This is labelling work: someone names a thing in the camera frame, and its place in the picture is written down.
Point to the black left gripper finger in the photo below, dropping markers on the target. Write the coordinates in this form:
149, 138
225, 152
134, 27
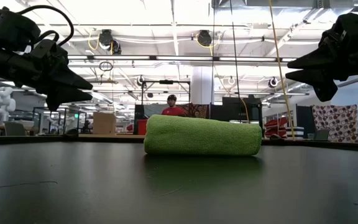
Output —
61, 97
62, 77

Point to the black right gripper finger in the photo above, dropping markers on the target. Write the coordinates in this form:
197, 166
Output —
319, 59
322, 82

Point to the lime green towel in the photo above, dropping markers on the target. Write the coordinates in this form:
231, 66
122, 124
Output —
197, 137

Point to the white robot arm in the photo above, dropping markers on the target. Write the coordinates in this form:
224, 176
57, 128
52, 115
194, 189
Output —
3, 104

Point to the circle patterned fabric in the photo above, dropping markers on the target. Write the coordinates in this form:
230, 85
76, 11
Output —
334, 124

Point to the large cardboard box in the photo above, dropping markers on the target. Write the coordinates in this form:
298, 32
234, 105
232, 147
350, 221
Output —
104, 123

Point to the black white striped box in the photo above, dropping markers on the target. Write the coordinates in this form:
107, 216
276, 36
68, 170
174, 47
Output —
294, 132

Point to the red stacked trays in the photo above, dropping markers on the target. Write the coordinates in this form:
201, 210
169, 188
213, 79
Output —
275, 126

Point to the red bin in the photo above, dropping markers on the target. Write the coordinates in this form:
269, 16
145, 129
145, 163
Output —
142, 127

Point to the black cabinet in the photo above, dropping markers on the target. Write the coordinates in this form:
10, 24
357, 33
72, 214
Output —
238, 109

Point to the black tubular stand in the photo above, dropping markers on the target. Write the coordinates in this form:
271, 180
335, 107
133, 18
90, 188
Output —
166, 81

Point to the person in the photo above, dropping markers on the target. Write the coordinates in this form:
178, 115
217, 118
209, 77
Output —
172, 110

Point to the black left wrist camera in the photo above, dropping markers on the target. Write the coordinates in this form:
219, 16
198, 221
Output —
11, 28

